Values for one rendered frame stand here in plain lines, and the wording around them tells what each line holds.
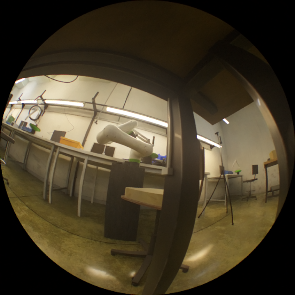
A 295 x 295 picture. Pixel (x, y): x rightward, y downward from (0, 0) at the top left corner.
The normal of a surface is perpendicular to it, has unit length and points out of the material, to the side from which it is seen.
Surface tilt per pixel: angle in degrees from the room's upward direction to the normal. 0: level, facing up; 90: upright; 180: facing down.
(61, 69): 180
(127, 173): 90
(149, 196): 90
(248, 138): 90
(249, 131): 90
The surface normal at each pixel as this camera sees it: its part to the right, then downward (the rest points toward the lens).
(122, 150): 0.31, -0.31
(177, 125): -0.91, -0.24
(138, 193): -0.56, -0.36
